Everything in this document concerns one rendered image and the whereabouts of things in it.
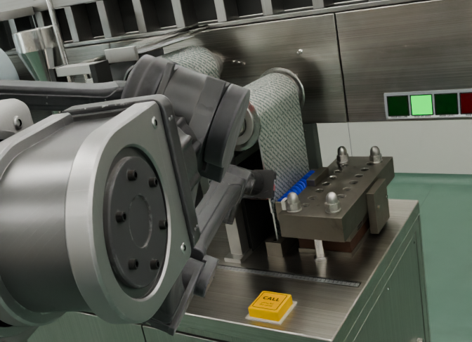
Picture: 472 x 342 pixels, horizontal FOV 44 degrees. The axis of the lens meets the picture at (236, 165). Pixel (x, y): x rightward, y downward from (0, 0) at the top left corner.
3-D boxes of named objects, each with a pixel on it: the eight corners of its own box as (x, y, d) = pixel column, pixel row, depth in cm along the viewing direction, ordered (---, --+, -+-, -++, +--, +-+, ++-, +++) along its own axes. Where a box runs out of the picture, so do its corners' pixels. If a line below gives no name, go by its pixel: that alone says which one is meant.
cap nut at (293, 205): (284, 212, 137) (281, 194, 136) (291, 206, 140) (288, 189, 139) (298, 213, 135) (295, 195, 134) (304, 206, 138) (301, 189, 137)
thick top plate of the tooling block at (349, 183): (281, 237, 139) (277, 213, 137) (341, 175, 170) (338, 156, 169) (344, 242, 130) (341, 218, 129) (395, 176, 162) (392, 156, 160)
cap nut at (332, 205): (322, 213, 133) (320, 194, 132) (329, 206, 136) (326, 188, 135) (338, 213, 131) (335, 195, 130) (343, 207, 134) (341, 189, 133)
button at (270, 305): (249, 317, 122) (247, 307, 121) (264, 299, 127) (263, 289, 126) (279, 322, 118) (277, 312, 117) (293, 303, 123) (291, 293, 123)
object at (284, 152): (270, 213, 143) (258, 142, 137) (308, 177, 162) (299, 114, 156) (272, 213, 143) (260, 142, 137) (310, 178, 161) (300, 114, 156)
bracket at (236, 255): (223, 262, 147) (199, 149, 137) (236, 251, 152) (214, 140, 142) (240, 265, 144) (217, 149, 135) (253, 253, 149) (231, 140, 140)
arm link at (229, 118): (177, 357, 80) (110, 331, 81) (211, 279, 89) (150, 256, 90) (230, 123, 48) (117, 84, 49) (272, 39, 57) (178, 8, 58)
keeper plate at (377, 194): (370, 233, 145) (365, 193, 142) (382, 216, 153) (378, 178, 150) (380, 234, 144) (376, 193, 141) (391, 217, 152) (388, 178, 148)
